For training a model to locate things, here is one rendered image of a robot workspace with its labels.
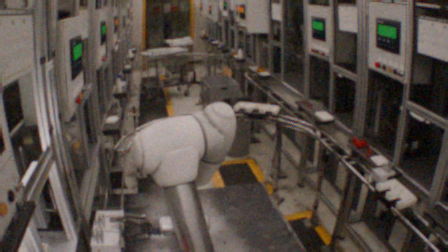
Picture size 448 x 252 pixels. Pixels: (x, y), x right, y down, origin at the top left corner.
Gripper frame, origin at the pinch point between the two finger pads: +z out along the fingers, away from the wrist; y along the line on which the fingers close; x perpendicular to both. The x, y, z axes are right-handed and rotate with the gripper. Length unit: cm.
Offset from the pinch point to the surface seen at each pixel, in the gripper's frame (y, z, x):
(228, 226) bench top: -23, -55, -26
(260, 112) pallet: -5, -106, -155
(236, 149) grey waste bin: -80, -107, -250
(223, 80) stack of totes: -33, -118, -384
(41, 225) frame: 3.7, 37.8, 4.5
